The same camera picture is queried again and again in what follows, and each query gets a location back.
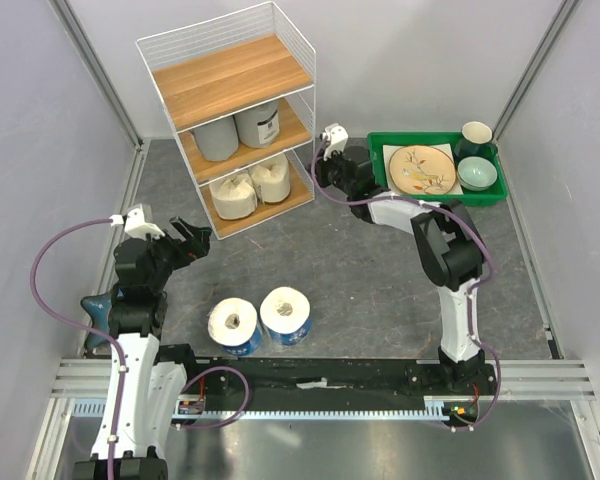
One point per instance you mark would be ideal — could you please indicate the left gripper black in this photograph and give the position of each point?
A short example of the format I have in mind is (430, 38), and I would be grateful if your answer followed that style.
(184, 249)

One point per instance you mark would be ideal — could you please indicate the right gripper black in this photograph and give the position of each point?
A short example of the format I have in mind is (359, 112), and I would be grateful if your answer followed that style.
(321, 167)

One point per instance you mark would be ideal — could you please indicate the cream roll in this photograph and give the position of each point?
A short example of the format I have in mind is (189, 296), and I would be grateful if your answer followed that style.
(234, 197)
(271, 179)

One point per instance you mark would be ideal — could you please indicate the grey paper towel roll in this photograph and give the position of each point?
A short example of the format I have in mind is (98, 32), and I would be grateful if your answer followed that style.
(258, 126)

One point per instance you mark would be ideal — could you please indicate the white wire wooden shelf rack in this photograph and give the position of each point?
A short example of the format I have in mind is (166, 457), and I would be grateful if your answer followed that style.
(219, 67)

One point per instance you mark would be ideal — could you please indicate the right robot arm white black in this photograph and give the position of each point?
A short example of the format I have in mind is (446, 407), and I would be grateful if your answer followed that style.
(448, 246)

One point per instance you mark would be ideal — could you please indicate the decorated ceramic plate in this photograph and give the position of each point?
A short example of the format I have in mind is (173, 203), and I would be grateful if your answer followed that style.
(422, 169)

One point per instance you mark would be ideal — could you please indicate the blue wrapped roll left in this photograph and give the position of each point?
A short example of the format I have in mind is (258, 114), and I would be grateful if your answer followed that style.
(233, 324)

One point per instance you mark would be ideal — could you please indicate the blue wrapped roll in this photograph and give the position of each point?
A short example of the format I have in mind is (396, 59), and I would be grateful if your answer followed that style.
(286, 315)
(233, 324)

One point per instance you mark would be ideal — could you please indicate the blue star shaped dish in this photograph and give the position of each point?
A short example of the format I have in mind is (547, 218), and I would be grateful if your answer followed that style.
(97, 307)

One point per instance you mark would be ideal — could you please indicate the blue wrapped roll right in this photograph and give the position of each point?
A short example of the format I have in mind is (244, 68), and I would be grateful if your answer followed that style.
(286, 315)

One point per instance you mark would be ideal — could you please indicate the light green ceramic bowl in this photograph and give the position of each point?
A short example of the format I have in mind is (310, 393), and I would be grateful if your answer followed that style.
(476, 173)

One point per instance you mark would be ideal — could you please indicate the dark green ceramic cup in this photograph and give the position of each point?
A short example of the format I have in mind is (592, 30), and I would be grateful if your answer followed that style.
(476, 140)

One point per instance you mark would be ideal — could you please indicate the green plastic tray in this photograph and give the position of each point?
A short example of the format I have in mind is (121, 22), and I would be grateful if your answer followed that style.
(383, 144)

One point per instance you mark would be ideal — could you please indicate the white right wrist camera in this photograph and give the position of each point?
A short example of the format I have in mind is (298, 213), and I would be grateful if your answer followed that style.
(334, 139)

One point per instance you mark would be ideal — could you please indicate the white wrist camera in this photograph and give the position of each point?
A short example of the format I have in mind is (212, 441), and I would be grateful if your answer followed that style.
(334, 139)
(138, 223)

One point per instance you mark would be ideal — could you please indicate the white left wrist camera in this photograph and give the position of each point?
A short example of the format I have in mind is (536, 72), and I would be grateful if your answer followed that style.
(138, 223)

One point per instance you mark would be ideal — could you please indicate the aluminium frame rail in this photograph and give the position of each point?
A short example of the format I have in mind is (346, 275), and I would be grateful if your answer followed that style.
(556, 379)

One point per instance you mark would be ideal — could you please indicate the blue grey cable duct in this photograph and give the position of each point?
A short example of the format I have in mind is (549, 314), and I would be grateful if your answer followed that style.
(433, 410)

